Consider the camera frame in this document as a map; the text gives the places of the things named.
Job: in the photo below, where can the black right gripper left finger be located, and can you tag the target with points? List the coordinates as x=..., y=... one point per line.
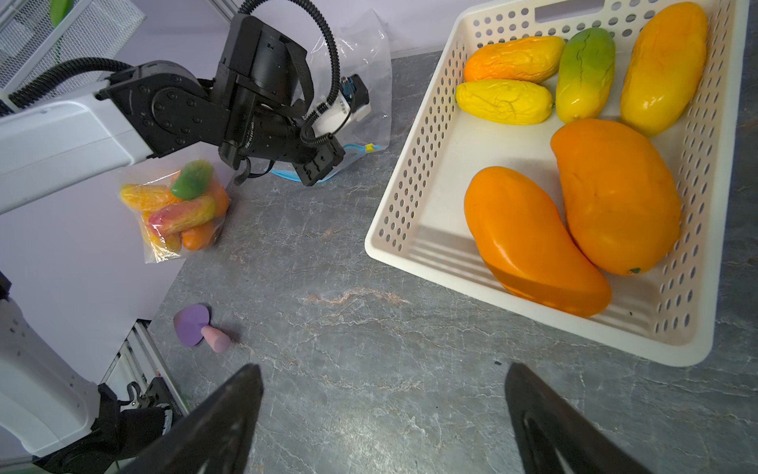
x=216, y=437

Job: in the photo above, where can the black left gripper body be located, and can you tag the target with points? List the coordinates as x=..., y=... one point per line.
x=264, y=81

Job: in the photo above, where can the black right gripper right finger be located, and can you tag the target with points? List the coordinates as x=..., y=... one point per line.
x=550, y=434

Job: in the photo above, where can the spare clear zip-top bag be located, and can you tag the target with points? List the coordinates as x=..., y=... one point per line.
x=364, y=49

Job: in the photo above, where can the red yellow mango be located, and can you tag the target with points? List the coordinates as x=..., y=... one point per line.
x=182, y=216

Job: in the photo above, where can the clear zip-top bag blue zipper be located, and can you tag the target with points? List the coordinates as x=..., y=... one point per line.
x=157, y=249

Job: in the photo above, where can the large orange mango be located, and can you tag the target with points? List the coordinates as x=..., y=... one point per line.
x=200, y=237

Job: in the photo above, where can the orange mango top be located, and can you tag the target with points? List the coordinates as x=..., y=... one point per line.
x=522, y=240

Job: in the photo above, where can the small yellow mango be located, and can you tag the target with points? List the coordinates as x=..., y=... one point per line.
x=504, y=101

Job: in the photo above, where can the orange wrinkled small mango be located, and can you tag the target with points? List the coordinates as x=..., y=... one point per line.
x=531, y=59

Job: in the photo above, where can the yellow green mango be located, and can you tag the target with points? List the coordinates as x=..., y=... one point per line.
x=586, y=75

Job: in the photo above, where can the yellow orange long mango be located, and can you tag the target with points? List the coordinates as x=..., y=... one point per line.
x=666, y=67

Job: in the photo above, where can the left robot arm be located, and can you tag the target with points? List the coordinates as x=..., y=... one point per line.
x=90, y=115

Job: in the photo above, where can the purple pink scoop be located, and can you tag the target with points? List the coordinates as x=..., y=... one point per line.
x=192, y=326

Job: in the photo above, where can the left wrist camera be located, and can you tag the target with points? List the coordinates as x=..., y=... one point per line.
x=351, y=105

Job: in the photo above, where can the white mesh wall basket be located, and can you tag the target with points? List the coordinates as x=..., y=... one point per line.
x=30, y=46

